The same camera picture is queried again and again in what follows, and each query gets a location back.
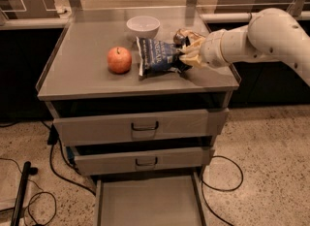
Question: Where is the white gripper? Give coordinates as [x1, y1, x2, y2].
[179, 29, 229, 68]

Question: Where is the blue chip bag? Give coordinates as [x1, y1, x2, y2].
[136, 38, 191, 77]

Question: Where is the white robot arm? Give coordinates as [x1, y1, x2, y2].
[179, 8, 310, 85]

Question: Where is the top grey drawer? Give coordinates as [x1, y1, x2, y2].
[53, 109, 229, 146]

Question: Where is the grey drawer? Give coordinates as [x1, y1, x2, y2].
[93, 172, 208, 226]
[75, 147, 214, 176]
[53, 109, 229, 146]

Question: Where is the grey drawer cabinet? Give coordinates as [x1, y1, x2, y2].
[37, 7, 238, 163]

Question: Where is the middle grey drawer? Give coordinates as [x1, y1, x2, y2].
[75, 147, 214, 176]

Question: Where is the bottom grey drawer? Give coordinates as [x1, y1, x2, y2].
[93, 172, 208, 226]

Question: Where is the crushed metal can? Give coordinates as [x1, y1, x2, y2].
[173, 29, 204, 46]

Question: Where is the white bowl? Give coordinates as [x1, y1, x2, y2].
[126, 16, 161, 40]

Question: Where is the red apple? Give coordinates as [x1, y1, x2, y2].
[108, 47, 132, 74]

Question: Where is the black pole on floor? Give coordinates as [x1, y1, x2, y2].
[10, 161, 37, 226]

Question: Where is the black top drawer handle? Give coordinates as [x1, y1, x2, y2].
[131, 121, 159, 132]

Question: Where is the black drawer handle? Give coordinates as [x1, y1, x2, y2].
[131, 121, 159, 132]
[135, 156, 158, 167]

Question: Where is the black middle drawer handle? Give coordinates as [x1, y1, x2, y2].
[135, 156, 158, 167]

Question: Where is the black cable right floor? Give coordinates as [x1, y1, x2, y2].
[201, 154, 245, 226]

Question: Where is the black cable floor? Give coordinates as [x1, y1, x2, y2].
[40, 119, 97, 197]
[201, 154, 245, 226]

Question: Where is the black cable left floor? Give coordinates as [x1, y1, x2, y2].
[40, 119, 97, 197]

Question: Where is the white horizontal rail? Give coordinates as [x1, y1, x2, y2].
[0, 11, 310, 31]

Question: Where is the thin black cable loop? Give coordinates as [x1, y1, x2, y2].
[0, 157, 58, 226]

